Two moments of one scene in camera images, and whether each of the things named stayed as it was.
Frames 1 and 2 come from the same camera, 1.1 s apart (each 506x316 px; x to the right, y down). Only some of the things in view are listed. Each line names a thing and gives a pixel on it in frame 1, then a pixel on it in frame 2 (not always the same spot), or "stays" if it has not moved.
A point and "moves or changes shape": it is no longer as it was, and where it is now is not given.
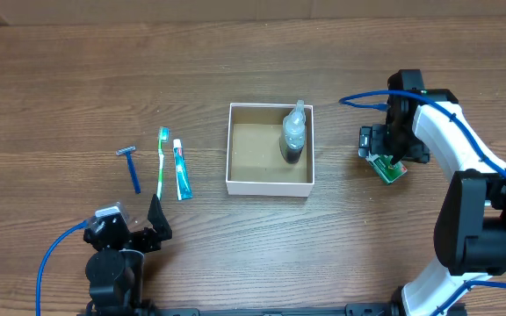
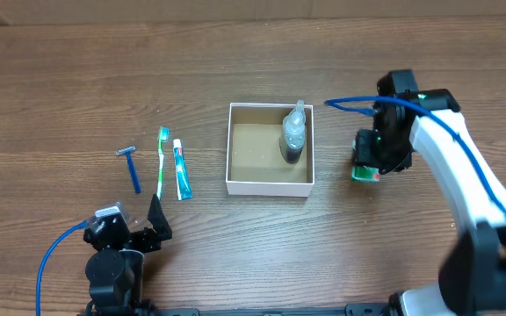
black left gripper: (160, 224) stays
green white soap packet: (383, 166) moves or changes shape
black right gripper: (416, 152) stays
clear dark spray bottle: (292, 142) stays
